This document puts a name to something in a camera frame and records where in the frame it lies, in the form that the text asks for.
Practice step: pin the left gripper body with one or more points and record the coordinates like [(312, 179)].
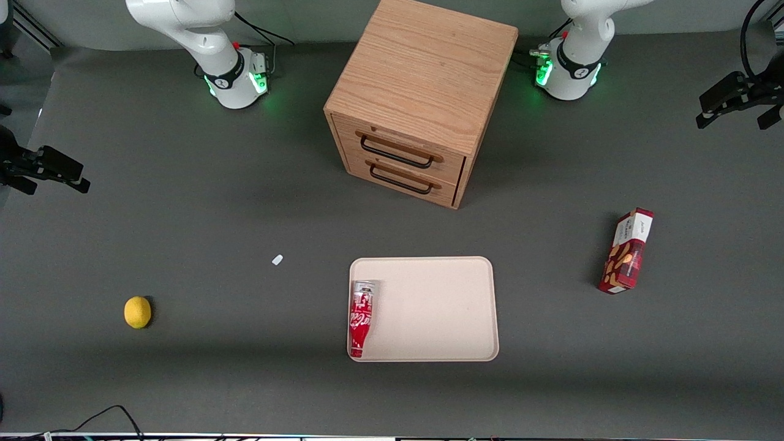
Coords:
[(761, 93)]

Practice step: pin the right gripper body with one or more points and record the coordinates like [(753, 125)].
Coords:
[(13, 164)]

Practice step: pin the red cookie box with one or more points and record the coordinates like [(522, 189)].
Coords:
[(625, 257)]

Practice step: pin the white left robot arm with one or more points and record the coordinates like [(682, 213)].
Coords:
[(579, 55)]

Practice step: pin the beige plastic tray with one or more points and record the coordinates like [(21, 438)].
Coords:
[(435, 306)]

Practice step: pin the yellow lemon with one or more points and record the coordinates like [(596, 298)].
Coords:
[(137, 312)]

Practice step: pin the wooden drawer front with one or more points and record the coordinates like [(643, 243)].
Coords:
[(444, 191), (450, 165)]

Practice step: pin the wooden drawer cabinet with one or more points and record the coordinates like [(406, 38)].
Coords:
[(422, 67)]

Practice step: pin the red cola can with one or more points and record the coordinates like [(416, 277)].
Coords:
[(361, 315)]

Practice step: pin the aluminium frame rail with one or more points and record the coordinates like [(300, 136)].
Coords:
[(37, 26)]

